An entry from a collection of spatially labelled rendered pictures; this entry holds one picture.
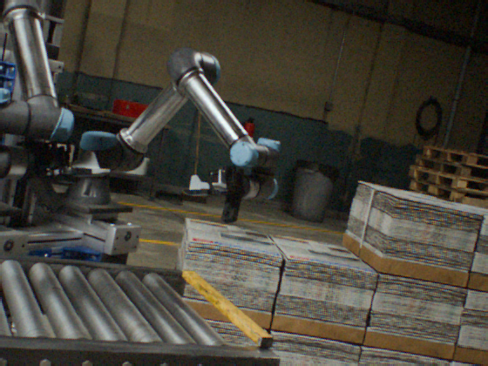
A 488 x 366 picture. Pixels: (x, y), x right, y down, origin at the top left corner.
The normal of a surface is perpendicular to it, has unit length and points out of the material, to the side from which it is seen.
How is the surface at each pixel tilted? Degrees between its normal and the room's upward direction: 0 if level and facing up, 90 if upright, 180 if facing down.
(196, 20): 90
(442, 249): 90
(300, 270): 90
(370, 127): 90
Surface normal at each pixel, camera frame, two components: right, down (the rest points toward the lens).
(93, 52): 0.40, 0.18
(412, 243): 0.15, 0.13
